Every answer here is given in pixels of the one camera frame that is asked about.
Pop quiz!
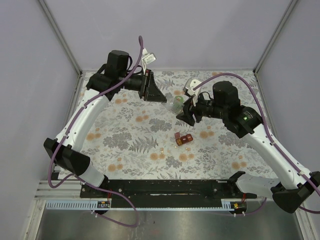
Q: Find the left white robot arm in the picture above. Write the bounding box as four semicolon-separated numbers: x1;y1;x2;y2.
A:
43;49;167;198

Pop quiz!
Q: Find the clear small pill bottle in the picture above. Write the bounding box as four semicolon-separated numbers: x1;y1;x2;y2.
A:
165;95;184;115

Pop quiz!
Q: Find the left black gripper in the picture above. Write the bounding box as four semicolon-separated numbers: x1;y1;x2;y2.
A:
120;69;168;103

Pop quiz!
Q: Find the white slotted cable duct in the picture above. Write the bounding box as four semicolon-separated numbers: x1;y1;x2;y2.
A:
45;200;111;211

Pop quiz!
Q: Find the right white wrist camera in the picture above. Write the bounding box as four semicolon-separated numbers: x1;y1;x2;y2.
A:
183;79;202;97

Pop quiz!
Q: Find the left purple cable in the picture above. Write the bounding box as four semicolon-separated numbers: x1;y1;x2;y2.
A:
47;35;146;228

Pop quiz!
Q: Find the floral table mat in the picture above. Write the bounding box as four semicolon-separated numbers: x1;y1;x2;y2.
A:
57;70;287;181

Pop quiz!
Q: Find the red pill organizer box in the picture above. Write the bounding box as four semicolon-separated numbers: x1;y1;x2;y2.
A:
174;132;194;147

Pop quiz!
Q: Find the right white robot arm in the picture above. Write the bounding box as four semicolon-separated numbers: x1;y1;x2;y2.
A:
177;79;320;214

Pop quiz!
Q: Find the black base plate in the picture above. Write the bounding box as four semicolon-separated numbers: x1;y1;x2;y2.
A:
79;177;258;209

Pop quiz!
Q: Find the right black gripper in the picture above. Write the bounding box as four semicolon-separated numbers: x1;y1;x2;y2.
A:
175;91;227;127

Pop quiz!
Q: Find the aluminium frame rail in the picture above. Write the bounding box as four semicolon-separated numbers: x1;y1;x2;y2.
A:
34;180;306;201

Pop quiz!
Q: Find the green pill bottle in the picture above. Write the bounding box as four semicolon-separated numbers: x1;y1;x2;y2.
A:
172;95;184;112

